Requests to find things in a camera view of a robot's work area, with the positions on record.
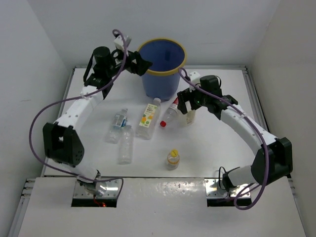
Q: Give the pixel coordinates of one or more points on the metal base plate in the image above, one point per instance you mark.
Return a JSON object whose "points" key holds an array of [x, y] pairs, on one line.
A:
{"points": [[213, 190], [108, 190]]}

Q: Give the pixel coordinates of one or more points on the small yellow cap bottle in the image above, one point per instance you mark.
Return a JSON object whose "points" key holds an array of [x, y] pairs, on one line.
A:
{"points": [[172, 160]]}

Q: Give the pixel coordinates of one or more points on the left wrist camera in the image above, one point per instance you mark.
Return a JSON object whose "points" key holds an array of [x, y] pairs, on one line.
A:
{"points": [[122, 42]]}

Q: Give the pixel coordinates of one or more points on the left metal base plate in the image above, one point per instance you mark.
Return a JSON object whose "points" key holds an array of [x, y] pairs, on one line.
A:
{"points": [[108, 190]]}

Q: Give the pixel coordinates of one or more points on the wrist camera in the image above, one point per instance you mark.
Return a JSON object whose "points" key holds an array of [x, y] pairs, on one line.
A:
{"points": [[122, 42], [195, 78]]}

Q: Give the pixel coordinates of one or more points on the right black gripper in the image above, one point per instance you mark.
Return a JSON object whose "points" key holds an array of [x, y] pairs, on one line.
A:
{"points": [[185, 96]]}

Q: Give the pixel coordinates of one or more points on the blue plastic bin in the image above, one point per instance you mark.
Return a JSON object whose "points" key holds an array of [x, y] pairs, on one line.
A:
{"points": [[161, 80]]}

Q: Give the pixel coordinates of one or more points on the pineapple juice bottle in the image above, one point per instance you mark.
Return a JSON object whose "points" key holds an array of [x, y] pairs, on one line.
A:
{"points": [[146, 126]]}

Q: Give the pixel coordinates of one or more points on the red cap red label bottle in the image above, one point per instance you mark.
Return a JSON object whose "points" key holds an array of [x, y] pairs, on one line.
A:
{"points": [[170, 114]]}

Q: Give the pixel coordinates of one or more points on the cream translucent plastic bottle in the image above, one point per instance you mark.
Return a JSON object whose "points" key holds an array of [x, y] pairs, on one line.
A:
{"points": [[186, 119]]}

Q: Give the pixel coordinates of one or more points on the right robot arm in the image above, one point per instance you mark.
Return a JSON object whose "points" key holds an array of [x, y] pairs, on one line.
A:
{"points": [[273, 156]]}

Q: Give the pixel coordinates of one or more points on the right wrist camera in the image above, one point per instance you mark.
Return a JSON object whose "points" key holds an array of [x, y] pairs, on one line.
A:
{"points": [[195, 78]]}

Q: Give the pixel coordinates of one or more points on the water bottle blue white label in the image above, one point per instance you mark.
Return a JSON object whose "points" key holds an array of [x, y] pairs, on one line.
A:
{"points": [[115, 129]]}

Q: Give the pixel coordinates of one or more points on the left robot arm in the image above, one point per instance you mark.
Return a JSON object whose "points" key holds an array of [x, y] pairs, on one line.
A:
{"points": [[61, 138]]}

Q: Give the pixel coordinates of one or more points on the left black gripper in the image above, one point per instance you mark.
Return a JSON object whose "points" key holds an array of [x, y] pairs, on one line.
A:
{"points": [[141, 64]]}

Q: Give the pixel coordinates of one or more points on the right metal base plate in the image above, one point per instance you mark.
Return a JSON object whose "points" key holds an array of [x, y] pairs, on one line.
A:
{"points": [[213, 190]]}

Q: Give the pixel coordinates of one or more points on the clear unlabelled plastic bottle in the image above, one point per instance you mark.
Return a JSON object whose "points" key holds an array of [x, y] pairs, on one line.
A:
{"points": [[125, 153]]}

